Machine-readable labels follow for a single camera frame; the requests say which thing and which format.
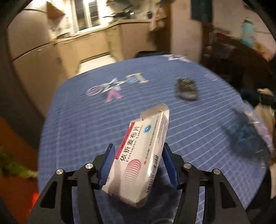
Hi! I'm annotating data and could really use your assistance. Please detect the orange wooden cabinet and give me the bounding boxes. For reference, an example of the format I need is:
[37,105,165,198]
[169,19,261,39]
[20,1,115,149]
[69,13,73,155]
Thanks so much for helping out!
[1,118,39,223]

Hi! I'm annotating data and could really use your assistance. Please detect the grey refrigerator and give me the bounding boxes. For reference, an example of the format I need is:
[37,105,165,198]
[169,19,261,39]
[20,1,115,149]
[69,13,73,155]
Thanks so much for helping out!
[7,10,67,116]

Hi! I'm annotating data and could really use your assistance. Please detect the beige kitchen cabinets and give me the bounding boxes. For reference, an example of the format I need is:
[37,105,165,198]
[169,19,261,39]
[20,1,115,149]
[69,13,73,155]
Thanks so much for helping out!
[53,19,157,78]

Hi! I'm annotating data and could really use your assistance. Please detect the green vegetable bunch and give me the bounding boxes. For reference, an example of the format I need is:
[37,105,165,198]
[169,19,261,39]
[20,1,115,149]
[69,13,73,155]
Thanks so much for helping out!
[0,148,38,179]

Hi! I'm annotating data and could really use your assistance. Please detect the light blue thermos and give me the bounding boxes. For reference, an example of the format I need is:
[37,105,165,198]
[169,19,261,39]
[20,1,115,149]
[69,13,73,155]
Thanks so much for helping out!
[241,18,255,48]

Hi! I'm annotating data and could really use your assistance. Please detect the dark wooden dining table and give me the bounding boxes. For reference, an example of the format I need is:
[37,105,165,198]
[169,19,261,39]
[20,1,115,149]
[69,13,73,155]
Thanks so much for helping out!
[200,34,273,83]

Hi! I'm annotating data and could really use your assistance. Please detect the small dark crushed carton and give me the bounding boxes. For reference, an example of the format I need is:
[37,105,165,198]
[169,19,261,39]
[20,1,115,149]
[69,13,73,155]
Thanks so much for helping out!
[176,78,198,101]

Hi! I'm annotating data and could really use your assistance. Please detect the white red medicine box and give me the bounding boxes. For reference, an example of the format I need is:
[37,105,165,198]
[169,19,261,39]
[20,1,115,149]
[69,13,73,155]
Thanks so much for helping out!
[102,104,169,208]

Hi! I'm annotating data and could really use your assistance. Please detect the kitchen window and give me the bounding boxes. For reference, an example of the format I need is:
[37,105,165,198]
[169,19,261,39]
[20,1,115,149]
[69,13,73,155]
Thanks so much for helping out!
[72,0,101,31]

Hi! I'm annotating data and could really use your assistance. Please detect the blue star grid tablecloth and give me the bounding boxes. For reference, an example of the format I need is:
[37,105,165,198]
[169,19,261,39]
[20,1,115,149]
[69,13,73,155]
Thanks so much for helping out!
[28,55,275,223]

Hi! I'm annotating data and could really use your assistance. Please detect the black cloth covered seat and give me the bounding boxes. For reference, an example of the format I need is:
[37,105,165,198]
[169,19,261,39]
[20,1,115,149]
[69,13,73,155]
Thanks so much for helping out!
[134,51,167,58]

